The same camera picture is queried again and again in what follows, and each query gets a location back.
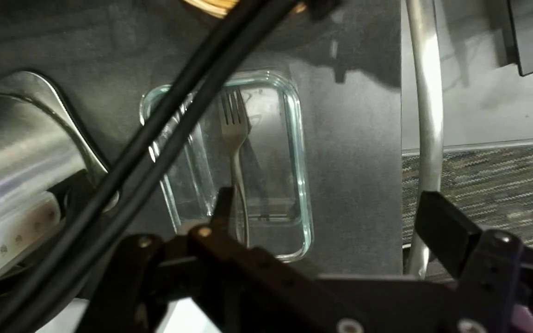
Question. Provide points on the rectangular glass container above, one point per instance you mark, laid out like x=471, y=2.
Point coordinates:
x=279, y=185

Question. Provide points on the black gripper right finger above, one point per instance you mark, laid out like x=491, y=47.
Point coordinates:
x=464, y=246

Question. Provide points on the stainless steel dishwasher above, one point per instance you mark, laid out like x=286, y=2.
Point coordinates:
x=495, y=111

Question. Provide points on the stainless steel electric kettle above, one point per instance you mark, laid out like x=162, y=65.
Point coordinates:
x=19, y=167

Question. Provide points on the silver metal fork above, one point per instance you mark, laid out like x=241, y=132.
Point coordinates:
x=238, y=139

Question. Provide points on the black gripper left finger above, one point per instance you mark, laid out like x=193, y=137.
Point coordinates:
x=217, y=265

